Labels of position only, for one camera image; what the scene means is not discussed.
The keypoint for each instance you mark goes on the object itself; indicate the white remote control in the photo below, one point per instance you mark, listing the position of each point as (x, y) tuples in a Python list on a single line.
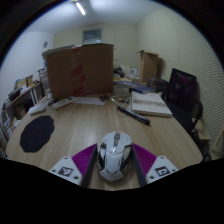
[(64, 103)]

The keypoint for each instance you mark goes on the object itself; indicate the white and grey computer mouse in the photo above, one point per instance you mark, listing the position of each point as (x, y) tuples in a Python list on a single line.
[(114, 156)]

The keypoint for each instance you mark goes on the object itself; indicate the blue book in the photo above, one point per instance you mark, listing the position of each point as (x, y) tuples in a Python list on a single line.
[(140, 88)]

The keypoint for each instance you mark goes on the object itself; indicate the black marker pen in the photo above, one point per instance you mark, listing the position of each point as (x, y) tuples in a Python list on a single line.
[(133, 115)]

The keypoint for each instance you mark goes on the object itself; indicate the round wall clock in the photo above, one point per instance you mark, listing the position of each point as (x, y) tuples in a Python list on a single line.
[(45, 44)]

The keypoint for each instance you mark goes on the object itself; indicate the ceiling tube light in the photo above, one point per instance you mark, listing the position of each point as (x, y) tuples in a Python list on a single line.
[(80, 8)]

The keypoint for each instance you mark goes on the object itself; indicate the white paper sheet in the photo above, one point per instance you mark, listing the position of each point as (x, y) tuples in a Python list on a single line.
[(90, 100)]

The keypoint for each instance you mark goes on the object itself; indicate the tall open cardboard box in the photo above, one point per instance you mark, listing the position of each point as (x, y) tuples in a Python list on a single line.
[(148, 66)]

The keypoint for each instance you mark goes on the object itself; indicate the cluttered shelf unit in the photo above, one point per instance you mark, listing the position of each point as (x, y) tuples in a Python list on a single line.
[(16, 100)]

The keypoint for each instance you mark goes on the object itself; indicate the flat white case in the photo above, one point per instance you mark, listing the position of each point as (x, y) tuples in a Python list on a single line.
[(37, 109)]

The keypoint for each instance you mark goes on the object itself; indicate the black office chair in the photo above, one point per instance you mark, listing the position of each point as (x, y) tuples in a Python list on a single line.
[(181, 90)]

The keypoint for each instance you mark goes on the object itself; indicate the large brown cardboard box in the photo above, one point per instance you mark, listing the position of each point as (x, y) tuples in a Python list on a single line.
[(95, 70)]

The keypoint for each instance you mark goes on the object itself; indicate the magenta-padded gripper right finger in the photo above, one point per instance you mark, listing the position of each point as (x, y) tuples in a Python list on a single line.
[(161, 170)]

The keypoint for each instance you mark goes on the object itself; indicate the black scalloped mouse pad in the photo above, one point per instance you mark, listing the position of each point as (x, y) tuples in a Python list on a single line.
[(36, 134)]

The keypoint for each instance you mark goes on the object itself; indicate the open white book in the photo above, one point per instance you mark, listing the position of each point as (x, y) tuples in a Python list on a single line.
[(150, 104)]

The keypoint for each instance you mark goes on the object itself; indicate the black eyeglasses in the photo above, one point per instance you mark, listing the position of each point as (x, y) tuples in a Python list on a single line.
[(52, 101)]

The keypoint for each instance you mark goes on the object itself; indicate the window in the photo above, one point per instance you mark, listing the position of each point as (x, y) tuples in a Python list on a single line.
[(92, 36)]

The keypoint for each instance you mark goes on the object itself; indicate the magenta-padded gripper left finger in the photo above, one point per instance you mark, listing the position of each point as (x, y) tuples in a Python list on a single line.
[(65, 170)]

